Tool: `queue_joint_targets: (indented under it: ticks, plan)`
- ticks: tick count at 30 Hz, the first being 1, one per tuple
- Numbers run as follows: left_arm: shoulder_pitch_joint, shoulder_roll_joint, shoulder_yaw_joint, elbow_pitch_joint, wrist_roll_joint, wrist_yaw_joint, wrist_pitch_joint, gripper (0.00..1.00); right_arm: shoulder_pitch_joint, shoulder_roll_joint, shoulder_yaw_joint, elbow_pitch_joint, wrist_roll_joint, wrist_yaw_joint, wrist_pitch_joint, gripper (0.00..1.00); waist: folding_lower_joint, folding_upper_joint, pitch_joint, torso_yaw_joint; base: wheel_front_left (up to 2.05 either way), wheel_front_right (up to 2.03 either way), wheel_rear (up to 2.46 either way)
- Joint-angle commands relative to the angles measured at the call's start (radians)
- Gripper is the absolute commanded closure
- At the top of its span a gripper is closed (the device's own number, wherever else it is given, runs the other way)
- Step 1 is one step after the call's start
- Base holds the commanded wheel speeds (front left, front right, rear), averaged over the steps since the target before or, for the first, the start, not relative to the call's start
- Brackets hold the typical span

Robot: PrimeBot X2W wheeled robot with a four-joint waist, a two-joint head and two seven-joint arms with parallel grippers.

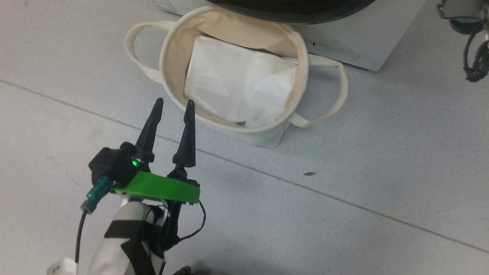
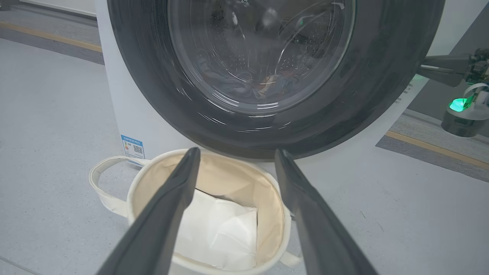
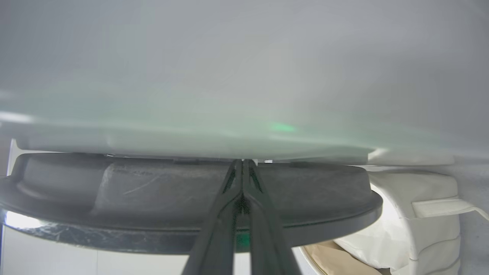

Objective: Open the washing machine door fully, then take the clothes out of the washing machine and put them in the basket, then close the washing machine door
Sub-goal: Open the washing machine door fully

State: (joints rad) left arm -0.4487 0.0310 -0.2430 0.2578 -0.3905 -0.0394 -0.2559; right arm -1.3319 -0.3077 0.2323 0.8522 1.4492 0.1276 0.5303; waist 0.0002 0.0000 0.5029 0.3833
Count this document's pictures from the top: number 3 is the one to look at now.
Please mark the white front-loading washing machine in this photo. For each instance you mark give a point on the white front-loading washing machine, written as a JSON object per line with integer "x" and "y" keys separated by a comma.
{"x": 244, "y": 76}

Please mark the white canvas laundry basket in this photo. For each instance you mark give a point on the white canvas laundry basket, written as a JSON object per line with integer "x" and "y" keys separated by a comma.
{"x": 420, "y": 229}

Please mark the dark round washing machine door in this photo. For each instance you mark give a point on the dark round washing machine door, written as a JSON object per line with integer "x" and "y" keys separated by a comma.
{"x": 114, "y": 198}

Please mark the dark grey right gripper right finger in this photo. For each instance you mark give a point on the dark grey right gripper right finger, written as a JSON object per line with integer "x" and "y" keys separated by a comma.
{"x": 267, "y": 236}

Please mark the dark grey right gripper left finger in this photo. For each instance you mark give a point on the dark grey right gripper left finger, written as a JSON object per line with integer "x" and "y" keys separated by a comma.
{"x": 217, "y": 233}

